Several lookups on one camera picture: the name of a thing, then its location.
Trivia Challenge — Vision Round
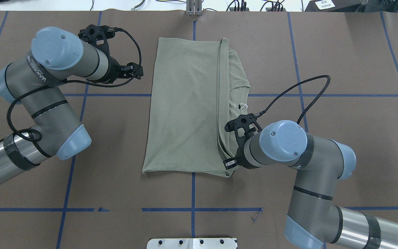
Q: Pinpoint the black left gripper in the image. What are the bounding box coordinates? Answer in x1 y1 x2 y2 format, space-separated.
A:
78 24 123 84

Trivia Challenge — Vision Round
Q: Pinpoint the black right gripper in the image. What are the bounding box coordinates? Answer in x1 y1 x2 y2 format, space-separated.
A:
225 113 261 168

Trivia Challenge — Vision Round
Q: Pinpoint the sage green long-sleeve shirt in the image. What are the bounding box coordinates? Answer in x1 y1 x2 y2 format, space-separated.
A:
142 37 251 178

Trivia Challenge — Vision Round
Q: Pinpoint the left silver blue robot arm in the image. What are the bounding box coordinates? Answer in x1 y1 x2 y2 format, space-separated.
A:
0 25 120 184

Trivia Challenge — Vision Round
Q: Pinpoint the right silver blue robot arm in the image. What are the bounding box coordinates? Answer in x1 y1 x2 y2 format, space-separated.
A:
224 113 398 249

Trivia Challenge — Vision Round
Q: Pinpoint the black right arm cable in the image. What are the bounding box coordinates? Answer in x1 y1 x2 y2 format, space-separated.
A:
253 75 331 126

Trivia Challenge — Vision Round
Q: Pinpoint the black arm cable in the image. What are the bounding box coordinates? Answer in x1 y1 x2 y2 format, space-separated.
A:
7 28 142 158
253 75 331 126

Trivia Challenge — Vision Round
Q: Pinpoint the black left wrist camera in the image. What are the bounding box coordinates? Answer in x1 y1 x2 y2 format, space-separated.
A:
119 62 144 80

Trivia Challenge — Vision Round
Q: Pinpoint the aluminium frame post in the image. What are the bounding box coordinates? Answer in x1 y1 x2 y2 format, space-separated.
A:
185 0 203 16

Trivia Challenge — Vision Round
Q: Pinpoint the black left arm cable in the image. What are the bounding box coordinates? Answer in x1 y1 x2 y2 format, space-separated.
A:
7 28 142 158

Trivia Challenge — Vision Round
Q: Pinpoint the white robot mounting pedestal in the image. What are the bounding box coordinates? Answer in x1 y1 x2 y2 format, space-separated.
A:
146 238 238 249

